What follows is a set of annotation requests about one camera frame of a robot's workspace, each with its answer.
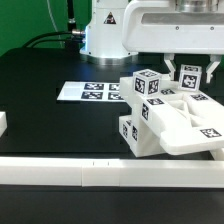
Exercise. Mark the white front fence bar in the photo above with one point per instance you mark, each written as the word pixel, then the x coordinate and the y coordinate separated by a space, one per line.
pixel 111 172

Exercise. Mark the white chair back frame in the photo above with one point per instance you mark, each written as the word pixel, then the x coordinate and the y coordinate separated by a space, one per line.
pixel 185 122

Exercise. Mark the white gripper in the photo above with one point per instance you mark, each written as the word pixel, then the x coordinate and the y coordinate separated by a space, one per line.
pixel 176 27

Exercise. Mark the black vertical pole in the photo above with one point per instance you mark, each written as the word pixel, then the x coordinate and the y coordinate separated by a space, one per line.
pixel 71 23

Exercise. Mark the white chair seat part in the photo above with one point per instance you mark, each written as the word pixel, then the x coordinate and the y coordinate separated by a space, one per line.
pixel 148 142

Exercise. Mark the white tagged cube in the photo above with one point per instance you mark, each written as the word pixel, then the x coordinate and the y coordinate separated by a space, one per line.
pixel 146 82
pixel 190 77

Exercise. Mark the white fence bar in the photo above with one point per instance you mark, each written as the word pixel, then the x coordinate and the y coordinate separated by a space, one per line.
pixel 111 172
pixel 218 154
pixel 3 123

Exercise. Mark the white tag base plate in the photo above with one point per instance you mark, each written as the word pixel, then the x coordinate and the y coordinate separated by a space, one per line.
pixel 90 92

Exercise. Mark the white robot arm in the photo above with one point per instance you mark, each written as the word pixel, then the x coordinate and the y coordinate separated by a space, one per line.
pixel 120 29

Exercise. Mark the white right fence bar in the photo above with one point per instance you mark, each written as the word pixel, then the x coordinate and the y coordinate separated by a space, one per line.
pixel 218 154

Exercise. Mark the white left fence bar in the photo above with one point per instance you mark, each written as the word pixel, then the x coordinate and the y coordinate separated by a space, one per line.
pixel 3 123

